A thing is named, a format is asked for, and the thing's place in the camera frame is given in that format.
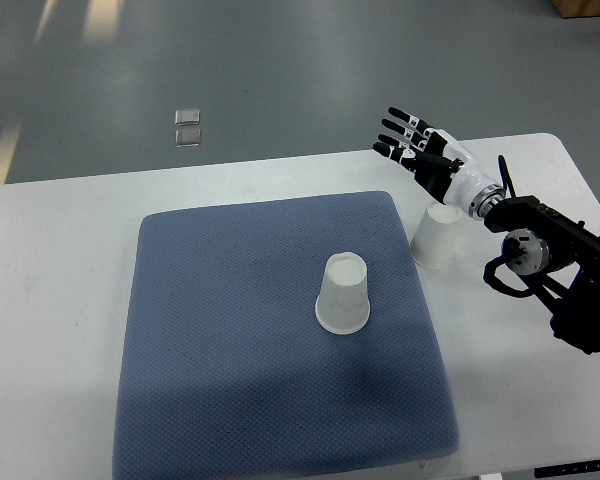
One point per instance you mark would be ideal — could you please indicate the blue fabric cushion mat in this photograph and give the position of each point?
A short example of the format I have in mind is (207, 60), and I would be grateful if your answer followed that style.
(226, 372)

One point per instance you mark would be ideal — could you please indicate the upper metal floor plate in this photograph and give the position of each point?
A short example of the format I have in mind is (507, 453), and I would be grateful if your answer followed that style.
(187, 116)

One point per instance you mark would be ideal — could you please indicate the brown cardboard box corner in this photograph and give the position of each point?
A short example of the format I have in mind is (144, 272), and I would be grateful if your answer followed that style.
(577, 8)

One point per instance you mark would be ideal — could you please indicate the white robotic hand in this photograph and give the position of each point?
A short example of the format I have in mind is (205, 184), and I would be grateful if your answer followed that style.
(451, 174)

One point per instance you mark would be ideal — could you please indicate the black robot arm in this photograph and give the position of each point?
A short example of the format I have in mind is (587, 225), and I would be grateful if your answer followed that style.
(543, 254)

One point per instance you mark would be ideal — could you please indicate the white paper cup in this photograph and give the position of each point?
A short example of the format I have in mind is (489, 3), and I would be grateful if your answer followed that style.
(342, 306)
(433, 243)

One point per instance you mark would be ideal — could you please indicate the black table control panel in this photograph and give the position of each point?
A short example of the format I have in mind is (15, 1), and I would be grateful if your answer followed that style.
(567, 469)

